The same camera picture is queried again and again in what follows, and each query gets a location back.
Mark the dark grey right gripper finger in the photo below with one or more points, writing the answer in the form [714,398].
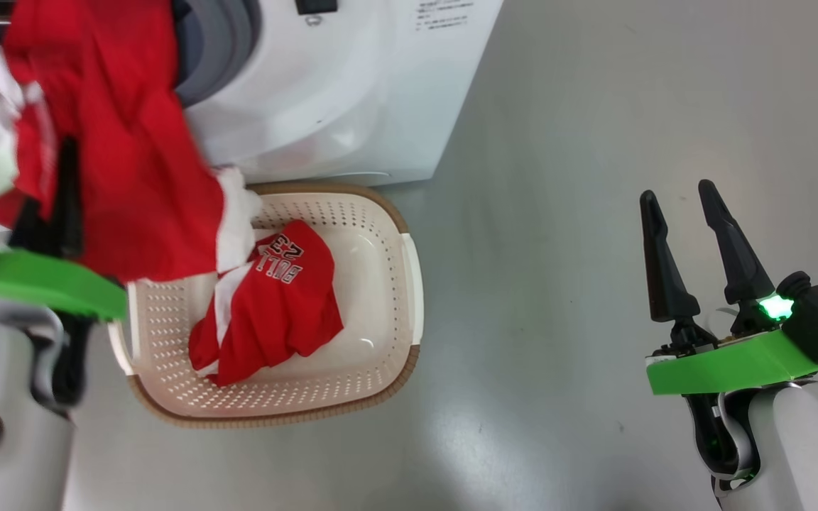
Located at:
[668,277]
[739,262]

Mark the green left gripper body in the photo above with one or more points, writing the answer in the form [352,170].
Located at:
[40,280]

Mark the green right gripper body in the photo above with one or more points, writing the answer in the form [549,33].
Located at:
[735,365]

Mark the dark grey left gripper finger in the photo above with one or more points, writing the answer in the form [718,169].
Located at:
[28,227]
[69,206]

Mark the red and white garment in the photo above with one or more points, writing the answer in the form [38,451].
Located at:
[132,142]

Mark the red jersey with number print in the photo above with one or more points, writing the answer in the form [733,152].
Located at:
[281,312]

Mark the grey rubber door gasket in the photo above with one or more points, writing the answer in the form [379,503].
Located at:
[224,42]

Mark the cream plastic laundry basket brown rim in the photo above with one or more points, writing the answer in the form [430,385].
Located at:
[373,298]

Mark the white front-load washing machine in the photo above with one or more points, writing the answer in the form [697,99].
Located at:
[352,92]

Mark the black door latch socket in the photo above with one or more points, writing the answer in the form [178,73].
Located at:
[315,6]

